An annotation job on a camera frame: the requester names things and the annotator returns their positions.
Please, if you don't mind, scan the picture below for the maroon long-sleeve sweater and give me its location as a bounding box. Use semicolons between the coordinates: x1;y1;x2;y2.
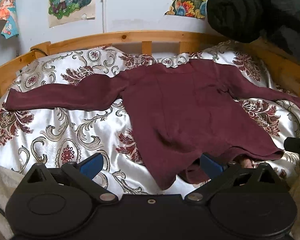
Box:
6;59;300;190

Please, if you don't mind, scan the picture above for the beige fleece blanket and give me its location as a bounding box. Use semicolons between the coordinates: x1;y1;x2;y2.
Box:
0;166;24;239

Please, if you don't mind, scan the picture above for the black hanging coat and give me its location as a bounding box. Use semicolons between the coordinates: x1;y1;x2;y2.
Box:
206;0;300;60

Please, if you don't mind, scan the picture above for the anime character poster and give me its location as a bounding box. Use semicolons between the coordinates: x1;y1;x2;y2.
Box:
48;0;96;28

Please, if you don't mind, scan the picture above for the orange-haired anime poster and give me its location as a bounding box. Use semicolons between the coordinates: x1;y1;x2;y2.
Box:
0;0;19;39

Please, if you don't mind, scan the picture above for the wooden bed frame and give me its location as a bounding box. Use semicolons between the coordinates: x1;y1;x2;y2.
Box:
0;30;300;96

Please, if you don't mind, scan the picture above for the white wall pipe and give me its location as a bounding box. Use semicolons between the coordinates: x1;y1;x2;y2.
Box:
101;0;107;33

